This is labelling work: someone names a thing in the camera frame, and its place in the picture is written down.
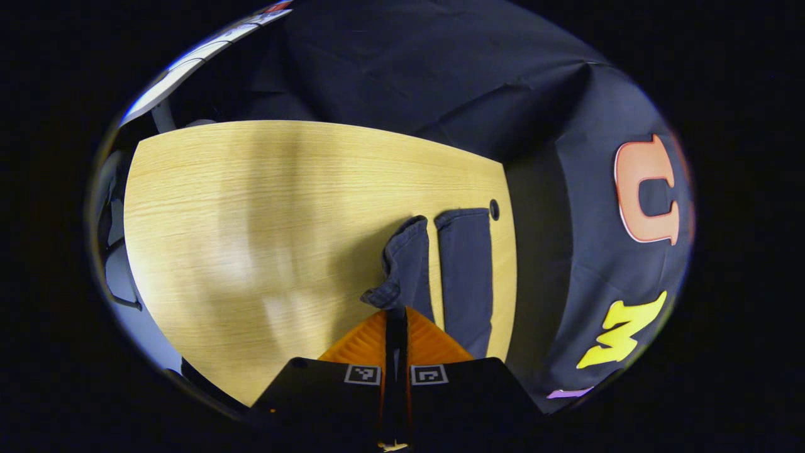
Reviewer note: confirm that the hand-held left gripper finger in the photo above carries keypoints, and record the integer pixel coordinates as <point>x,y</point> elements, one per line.
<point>402,343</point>
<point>391,343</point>

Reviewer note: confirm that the dark jeans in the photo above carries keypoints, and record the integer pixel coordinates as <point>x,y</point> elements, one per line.
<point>465,283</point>

